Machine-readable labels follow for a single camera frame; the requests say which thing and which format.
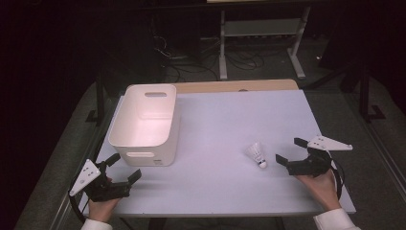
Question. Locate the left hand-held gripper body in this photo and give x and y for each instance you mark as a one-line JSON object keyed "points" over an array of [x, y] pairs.
{"points": [[102, 188]]}

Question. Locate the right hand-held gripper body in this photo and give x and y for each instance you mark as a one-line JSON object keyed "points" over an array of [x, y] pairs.
{"points": [[311, 166]]}

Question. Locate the white shuttlecock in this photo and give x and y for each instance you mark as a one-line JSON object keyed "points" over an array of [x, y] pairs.
{"points": [[257, 152]]}

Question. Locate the white plastic bin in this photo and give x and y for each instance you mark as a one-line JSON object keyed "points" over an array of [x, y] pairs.
{"points": [[143, 127]]}

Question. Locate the person's left hand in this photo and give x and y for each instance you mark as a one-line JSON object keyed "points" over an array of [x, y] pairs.
{"points": [[102, 209]]}

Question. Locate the person's right hand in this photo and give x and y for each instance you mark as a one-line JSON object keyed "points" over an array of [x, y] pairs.
{"points": [[322, 188]]}

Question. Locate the black metal stand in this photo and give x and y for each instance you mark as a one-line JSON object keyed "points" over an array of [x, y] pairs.
{"points": [[364, 96], [100, 96]]}

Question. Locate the wooden board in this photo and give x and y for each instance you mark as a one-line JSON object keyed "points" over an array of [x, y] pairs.
{"points": [[233, 86]]}

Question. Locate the metal frame rail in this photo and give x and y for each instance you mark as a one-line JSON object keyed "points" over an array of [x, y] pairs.
{"points": [[387, 159]]}

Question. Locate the white metal desk frame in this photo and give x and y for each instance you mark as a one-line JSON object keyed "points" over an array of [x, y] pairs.
{"points": [[261, 28]]}

